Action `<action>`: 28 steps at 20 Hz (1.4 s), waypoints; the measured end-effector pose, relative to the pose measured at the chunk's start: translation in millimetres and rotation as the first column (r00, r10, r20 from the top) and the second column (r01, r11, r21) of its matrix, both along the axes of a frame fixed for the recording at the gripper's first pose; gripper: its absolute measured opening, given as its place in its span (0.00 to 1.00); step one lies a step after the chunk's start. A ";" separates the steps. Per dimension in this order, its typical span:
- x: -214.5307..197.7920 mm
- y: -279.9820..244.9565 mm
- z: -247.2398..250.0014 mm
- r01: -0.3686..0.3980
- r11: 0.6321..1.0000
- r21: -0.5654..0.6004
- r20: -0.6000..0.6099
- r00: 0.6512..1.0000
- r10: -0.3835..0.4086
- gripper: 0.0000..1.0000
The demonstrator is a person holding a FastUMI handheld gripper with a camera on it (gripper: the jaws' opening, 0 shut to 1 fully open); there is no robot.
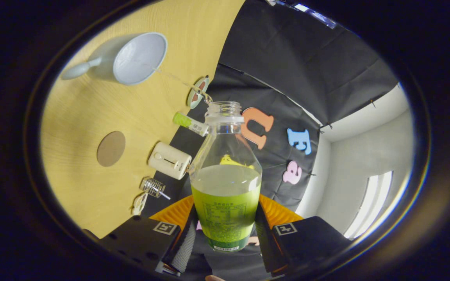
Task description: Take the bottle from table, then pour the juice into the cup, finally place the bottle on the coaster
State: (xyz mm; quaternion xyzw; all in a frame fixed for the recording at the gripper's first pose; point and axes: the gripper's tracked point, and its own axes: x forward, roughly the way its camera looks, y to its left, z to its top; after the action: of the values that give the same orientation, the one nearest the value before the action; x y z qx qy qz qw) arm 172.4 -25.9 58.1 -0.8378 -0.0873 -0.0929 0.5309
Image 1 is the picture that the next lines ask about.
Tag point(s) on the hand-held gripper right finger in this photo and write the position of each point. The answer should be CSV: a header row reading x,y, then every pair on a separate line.
x,y
266,249

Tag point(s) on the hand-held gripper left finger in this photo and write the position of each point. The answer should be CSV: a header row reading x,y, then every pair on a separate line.
x,y
184,249

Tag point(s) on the clear juice bottle green label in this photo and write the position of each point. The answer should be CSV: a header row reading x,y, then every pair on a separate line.
x,y
227,183

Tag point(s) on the brown round coaster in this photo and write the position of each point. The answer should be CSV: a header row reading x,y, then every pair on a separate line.
x,y
111,148

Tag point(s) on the white cup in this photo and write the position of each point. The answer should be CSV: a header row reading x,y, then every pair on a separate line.
x,y
139,58

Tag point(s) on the small white-capped green drink bottle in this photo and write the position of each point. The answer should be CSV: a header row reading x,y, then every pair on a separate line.
x,y
188,123

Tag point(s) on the pale drinking straw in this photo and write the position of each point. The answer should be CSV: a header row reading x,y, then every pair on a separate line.
x,y
165,195

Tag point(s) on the white divided snack tray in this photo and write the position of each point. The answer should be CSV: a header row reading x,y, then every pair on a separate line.
x,y
140,203

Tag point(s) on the brown toast slice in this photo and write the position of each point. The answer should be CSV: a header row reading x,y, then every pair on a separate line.
x,y
189,168

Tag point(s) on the cream toaster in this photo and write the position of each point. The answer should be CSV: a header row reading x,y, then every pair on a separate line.
x,y
168,160

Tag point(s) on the ceiling light panel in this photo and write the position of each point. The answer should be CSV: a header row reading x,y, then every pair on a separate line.
x,y
369,203

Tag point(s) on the wooden table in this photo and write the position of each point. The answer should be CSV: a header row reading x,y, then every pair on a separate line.
x,y
92,109

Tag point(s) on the pale green plate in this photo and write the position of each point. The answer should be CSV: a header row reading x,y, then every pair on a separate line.
x,y
202,82

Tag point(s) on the lit monitor screen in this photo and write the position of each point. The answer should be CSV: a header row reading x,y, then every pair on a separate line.
x,y
315,15

